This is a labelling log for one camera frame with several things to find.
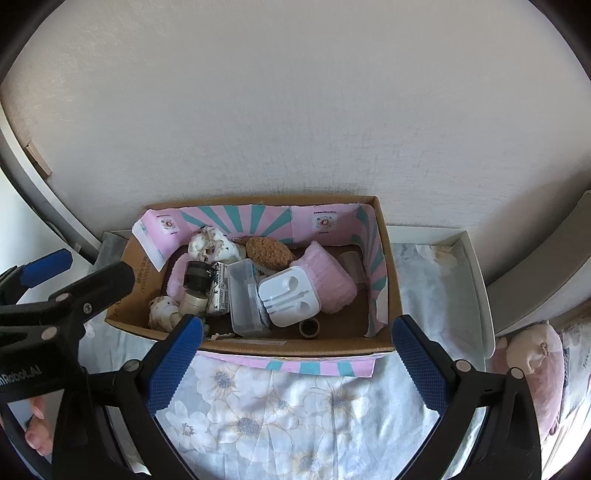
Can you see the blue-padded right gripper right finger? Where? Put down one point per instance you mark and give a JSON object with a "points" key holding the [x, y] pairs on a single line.
{"points": [[507, 445]]}

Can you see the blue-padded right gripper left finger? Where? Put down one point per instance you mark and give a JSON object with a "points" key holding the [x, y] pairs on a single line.
{"points": [[86, 444]]}

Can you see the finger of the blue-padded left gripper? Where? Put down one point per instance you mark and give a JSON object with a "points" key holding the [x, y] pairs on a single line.
{"points": [[72, 306], [46, 267]]}

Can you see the black round jar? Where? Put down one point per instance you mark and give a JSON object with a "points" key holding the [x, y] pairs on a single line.
{"points": [[197, 277]]}

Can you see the white floral cloth bundle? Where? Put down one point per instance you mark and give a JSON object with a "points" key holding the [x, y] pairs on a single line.
{"points": [[209, 245]]}

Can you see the floral tissue pack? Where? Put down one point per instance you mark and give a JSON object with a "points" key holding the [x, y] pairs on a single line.
{"points": [[218, 295]]}

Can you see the brown fuzzy slipper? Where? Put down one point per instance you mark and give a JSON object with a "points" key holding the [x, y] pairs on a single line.
{"points": [[266, 252]]}

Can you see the white earphone case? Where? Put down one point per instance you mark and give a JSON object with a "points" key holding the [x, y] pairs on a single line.
{"points": [[289, 297]]}

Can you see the floral drawstring pouch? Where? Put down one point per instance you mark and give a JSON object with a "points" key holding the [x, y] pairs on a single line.
{"points": [[164, 314]]}

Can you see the pink fluffy towel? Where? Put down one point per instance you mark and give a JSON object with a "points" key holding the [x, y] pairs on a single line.
{"points": [[174, 286]]}

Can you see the beige round wooden cap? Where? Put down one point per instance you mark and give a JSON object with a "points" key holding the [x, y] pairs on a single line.
{"points": [[193, 303]]}

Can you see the person's left hand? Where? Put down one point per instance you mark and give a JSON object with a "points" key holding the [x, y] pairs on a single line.
{"points": [[38, 435]]}

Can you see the floral light blue tablecloth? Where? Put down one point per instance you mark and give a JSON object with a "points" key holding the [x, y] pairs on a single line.
{"points": [[230, 421]]}

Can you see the clear plastic box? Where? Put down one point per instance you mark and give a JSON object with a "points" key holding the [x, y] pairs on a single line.
{"points": [[248, 316]]}

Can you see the white tape roll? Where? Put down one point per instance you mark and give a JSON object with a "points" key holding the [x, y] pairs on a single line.
{"points": [[310, 328]]}

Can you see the pink teal cardboard box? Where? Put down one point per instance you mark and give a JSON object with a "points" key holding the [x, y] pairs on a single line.
{"points": [[351, 228]]}

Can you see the white curved door frame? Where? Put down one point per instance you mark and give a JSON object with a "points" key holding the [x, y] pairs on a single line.
{"points": [[39, 196]]}

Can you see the small wooden wall block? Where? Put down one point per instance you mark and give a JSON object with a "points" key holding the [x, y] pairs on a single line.
{"points": [[37, 161]]}

